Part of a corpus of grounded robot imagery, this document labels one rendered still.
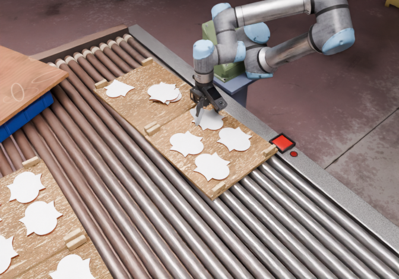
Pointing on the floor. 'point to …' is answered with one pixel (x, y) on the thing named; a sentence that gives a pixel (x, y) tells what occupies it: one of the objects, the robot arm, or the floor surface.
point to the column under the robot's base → (236, 88)
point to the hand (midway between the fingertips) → (208, 119)
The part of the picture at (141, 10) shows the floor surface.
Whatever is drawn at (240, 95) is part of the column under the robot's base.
